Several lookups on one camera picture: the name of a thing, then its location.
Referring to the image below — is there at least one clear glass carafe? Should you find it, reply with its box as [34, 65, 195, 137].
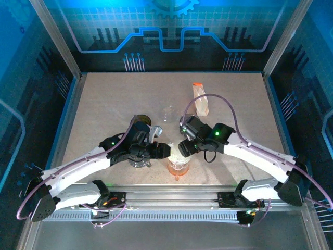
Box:
[160, 104, 181, 123]

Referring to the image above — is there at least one blue table side rail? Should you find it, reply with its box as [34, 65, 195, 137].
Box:
[262, 72, 302, 167]
[44, 74, 88, 183]

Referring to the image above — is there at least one aluminium frame post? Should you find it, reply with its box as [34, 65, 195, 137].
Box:
[28, 0, 83, 80]
[262, 0, 314, 80]

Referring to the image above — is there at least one green plastic coffee dripper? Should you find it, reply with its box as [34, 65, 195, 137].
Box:
[135, 114, 152, 126]

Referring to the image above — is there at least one coffee filter pack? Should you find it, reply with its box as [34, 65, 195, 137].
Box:
[191, 82, 210, 117]

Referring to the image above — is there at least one grey glass carafe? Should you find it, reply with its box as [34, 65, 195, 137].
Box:
[129, 155, 153, 169]

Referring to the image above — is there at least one orange glass carafe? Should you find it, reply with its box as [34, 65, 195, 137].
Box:
[167, 160, 190, 182]

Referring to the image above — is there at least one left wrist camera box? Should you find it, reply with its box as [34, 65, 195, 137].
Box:
[148, 125, 164, 143]

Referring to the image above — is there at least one black control box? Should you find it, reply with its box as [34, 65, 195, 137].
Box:
[236, 209, 255, 227]

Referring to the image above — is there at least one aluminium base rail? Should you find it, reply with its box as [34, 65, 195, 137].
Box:
[36, 184, 313, 209]

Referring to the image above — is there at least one metal front tray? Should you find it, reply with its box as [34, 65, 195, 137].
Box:
[15, 203, 330, 250]

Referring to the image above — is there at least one slotted grey cable duct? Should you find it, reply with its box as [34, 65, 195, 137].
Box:
[41, 211, 241, 222]

